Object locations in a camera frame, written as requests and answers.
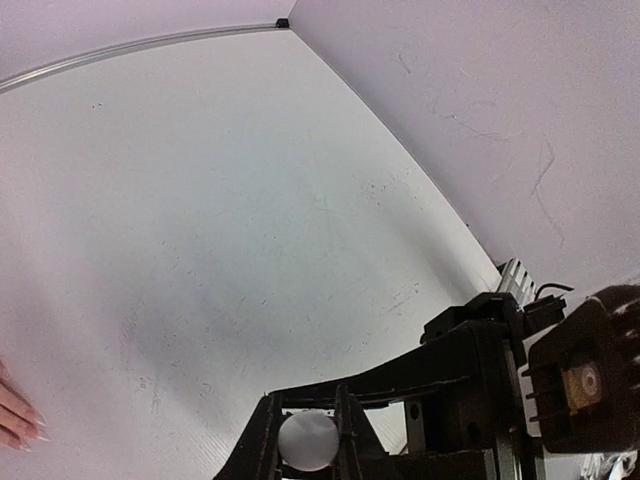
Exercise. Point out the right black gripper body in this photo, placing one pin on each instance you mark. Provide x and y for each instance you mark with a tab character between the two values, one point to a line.
463	410

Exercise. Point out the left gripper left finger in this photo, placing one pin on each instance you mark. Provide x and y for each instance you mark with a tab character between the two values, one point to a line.
255	455

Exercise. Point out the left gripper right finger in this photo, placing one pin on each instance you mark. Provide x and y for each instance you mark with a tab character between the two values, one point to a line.
360	454

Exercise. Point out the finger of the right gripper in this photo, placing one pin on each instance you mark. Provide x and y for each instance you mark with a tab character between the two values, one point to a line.
424	370

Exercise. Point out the white nail polish cap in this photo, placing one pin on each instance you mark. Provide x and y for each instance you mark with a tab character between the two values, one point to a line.
308	441

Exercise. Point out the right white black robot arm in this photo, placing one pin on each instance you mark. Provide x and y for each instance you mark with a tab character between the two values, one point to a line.
539	317

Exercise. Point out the mannequin hand with long nails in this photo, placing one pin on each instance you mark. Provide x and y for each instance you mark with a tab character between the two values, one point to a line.
21	423

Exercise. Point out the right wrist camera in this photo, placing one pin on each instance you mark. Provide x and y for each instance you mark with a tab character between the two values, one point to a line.
585	381

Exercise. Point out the aluminium back rail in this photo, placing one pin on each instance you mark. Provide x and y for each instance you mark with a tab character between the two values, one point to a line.
76	61

